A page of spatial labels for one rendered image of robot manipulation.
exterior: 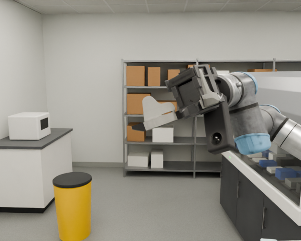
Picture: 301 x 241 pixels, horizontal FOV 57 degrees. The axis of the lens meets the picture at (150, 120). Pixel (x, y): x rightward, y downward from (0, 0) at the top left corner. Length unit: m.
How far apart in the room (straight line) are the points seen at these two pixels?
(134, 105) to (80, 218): 2.20
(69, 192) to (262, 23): 4.12
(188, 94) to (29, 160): 3.32
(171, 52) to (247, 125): 4.46
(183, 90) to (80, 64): 4.81
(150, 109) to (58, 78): 4.94
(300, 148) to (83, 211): 2.64
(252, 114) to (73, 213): 2.66
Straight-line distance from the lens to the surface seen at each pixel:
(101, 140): 5.34
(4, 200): 4.08
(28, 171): 3.79
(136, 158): 4.93
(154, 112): 0.51
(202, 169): 4.88
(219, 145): 0.52
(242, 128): 0.66
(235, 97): 0.60
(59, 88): 5.42
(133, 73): 4.64
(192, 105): 0.50
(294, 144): 0.77
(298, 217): 2.09
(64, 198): 3.07
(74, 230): 3.23
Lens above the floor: 1.76
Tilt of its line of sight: 9 degrees down
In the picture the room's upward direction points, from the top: straight up
